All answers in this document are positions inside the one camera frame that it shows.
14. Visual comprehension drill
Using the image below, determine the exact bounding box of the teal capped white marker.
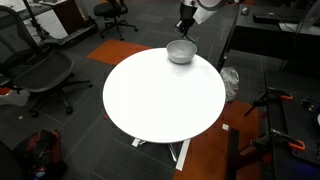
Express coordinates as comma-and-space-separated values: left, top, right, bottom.
182, 31, 197, 44

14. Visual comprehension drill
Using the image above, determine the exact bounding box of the black robot mount table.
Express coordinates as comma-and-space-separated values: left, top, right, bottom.
264, 69, 320, 180

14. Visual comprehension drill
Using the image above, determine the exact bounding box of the red and black backpack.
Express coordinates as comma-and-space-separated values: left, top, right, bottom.
12, 128, 68, 180

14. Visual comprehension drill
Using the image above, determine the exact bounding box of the white metal table base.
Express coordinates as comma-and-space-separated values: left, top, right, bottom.
131, 136, 192, 172

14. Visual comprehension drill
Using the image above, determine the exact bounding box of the black mesh office chair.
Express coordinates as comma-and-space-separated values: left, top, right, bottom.
0, 4, 94, 118

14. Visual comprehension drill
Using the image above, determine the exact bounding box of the white round bowl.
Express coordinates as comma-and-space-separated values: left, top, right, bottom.
166, 39, 198, 65

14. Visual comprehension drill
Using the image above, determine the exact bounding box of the black electric scooter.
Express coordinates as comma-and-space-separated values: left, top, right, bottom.
22, 0, 100, 48

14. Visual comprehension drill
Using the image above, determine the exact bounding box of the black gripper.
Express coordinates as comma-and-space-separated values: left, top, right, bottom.
175, 0, 199, 37

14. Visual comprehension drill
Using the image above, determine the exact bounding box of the black clamp orange handle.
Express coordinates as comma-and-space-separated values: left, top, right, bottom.
249, 127, 307, 153
242, 86, 295, 118

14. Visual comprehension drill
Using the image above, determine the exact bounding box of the translucent white plastic bag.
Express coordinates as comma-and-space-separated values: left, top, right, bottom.
219, 66, 241, 104

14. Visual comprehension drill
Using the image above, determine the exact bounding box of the black upright post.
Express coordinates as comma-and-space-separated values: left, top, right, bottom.
226, 127, 242, 180

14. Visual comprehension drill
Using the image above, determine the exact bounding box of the brown wooden cabinet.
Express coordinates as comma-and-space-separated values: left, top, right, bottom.
52, 0, 89, 35

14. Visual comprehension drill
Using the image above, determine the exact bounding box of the black computer keyboard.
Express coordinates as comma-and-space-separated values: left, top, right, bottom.
252, 12, 301, 25

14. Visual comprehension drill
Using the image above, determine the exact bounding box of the black desk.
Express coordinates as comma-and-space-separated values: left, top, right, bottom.
216, 2, 320, 73

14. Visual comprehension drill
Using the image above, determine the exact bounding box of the long white cabinet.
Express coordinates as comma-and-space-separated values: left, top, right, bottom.
0, 0, 70, 42

